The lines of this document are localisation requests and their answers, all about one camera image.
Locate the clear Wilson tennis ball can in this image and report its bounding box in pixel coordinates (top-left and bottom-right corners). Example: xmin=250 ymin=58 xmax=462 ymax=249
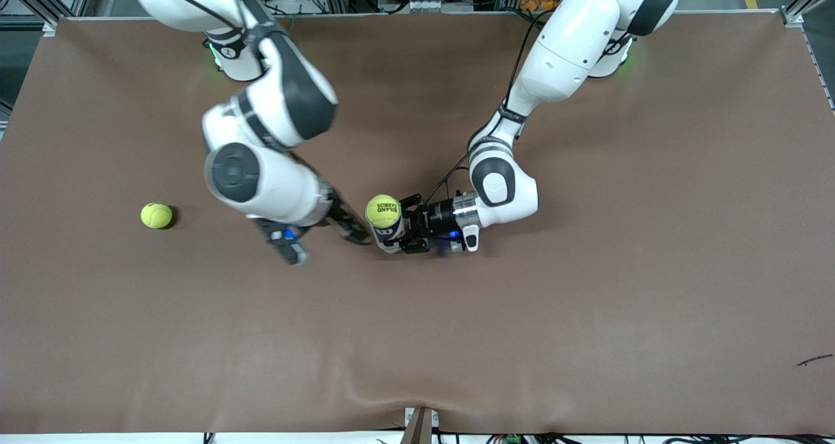
xmin=373 ymin=219 xmax=408 ymax=255

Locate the yellow tennis ball black print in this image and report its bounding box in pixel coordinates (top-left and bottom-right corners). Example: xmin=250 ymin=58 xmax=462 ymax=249
xmin=365 ymin=194 xmax=402 ymax=229

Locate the plain yellow tennis ball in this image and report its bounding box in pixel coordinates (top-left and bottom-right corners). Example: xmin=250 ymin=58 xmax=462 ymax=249
xmin=140 ymin=202 xmax=174 ymax=229

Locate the brown table mat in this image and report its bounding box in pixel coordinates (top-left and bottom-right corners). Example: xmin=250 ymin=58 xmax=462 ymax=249
xmin=0 ymin=10 xmax=835 ymax=435

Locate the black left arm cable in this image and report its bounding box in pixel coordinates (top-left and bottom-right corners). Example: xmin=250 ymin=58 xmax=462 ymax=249
xmin=424 ymin=7 xmax=555 ymax=207

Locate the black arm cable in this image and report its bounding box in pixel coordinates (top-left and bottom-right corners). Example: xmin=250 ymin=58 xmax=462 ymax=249
xmin=424 ymin=7 xmax=555 ymax=207
xmin=140 ymin=0 xmax=294 ymax=53

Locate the metal table edge bracket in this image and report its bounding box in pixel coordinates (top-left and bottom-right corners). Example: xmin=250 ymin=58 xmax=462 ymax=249
xmin=403 ymin=406 xmax=440 ymax=444

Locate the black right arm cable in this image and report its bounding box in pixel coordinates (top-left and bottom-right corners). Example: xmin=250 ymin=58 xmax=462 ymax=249
xmin=140 ymin=0 xmax=294 ymax=53

